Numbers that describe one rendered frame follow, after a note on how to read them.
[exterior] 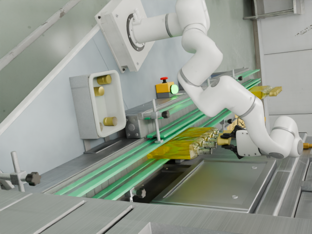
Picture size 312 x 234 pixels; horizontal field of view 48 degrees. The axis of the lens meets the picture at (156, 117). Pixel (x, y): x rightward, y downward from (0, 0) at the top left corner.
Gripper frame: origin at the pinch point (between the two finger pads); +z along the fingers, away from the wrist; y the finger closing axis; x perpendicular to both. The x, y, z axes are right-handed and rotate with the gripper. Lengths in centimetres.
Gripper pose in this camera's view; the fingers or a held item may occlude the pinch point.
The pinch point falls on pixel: (226, 140)
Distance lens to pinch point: 141.7
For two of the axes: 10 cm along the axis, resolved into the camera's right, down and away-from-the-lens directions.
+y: -1.3, -9.8, -1.7
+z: -7.3, -0.2, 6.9
